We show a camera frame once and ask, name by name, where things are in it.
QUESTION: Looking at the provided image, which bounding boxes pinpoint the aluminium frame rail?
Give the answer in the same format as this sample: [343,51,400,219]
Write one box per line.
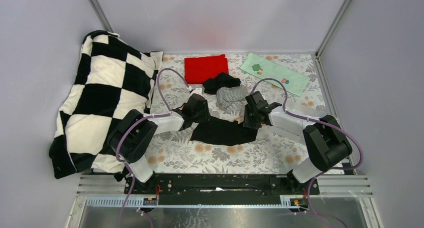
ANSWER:
[65,174,383,228]

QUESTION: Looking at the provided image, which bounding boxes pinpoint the grey striped underwear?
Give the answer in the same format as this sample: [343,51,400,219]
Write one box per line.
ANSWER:
[216,85,249,110]

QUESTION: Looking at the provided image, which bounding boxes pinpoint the mint green printed cloth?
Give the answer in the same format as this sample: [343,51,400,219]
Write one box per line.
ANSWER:
[240,53,310,96]

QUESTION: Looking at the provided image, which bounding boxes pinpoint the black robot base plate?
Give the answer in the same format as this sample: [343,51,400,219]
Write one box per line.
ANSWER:
[122,173,320,196]

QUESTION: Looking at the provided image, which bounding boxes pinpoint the red folded cloth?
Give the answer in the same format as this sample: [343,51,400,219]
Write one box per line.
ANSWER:
[184,54,229,84]

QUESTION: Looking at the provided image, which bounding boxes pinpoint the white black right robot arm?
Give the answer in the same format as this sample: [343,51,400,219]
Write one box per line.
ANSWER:
[243,91,353,194]

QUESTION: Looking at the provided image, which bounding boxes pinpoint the black crumpled garment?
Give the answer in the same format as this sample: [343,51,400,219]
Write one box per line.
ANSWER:
[202,72,241,95]

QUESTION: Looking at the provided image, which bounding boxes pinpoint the black underwear beige waistband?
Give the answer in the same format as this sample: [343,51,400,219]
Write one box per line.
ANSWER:
[172,108,258,146]

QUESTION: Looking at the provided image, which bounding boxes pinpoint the black white checkered blanket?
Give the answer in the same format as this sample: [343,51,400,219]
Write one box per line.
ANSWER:
[48,30,164,179]

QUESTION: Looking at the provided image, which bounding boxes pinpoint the clear plastic organizer box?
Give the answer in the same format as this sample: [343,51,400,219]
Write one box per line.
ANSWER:
[268,101,327,145]

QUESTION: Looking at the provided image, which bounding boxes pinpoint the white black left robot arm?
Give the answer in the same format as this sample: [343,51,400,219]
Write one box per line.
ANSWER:
[106,93,211,194]

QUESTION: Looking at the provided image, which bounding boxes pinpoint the floral table cloth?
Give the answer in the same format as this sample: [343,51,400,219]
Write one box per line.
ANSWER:
[145,54,327,174]

